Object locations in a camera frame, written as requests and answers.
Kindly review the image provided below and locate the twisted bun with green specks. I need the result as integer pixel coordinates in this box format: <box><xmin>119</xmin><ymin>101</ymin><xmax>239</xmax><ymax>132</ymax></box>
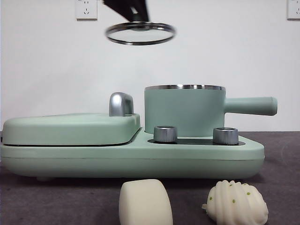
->
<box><xmin>202</xmin><ymin>180</ymin><xmax>269</xmax><ymax>225</ymax></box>

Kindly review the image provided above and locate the mint green grill lid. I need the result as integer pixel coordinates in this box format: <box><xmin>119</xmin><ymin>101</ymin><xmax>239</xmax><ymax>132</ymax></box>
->
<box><xmin>3</xmin><ymin>112</ymin><xmax>143</xmax><ymax>146</ymax></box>

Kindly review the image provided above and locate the silver grill lid handle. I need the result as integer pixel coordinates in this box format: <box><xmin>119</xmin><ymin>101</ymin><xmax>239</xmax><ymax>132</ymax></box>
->
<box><xmin>109</xmin><ymin>92</ymin><xmax>135</xmax><ymax>117</ymax></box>

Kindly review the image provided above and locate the white wall socket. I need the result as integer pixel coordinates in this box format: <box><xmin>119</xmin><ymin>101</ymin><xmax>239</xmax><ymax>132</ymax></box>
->
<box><xmin>75</xmin><ymin>0</ymin><xmax>98</xmax><ymax>21</ymax></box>
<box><xmin>287</xmin><ymin>0</ymin><xmax>300</xmax><ymax>21</ymax></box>

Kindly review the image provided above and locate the black control panel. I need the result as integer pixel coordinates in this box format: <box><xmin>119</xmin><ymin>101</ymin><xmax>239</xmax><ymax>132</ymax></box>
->
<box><xmin>148</xmin><ymin>138</ymin><xmax>246</xmax><ymax>145</ymax></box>

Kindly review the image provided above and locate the mint green handled pot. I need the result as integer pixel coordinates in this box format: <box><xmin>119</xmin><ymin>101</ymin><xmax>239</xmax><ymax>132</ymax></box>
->
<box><xmin>143</xmin><ymin>84</ymin><xmax>278</xmax><ymax>138</ymax></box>

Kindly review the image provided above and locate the mint green breakfast machine base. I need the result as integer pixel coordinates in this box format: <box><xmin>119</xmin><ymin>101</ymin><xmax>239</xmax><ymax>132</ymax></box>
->
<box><xmin>0</xmin><ymin>132</ymin><xmax>265</xmax><ymax>182</ymax></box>

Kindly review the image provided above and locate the silver control knob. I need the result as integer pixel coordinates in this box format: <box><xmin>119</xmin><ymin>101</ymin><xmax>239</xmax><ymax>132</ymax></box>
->
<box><xmin>153</xmin><ymin>126</ymin><xmax>178</xmax><ymax>143</ymax></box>
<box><xmin>212</xmin><ymin>127</ymin><xmax>239</xmax><ymax>145</ymax></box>

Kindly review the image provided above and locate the plain white steamed bun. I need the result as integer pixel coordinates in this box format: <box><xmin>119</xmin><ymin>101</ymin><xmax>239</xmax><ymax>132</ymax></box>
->
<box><xmin>118</xmin><ymin>179</ymin><xmax>173</xmax><ymax>225</ymax></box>

